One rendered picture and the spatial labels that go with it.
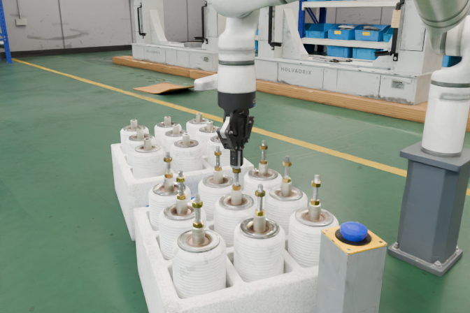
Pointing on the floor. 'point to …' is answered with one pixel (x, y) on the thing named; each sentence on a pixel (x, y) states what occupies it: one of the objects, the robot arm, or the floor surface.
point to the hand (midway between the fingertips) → (236, 157)
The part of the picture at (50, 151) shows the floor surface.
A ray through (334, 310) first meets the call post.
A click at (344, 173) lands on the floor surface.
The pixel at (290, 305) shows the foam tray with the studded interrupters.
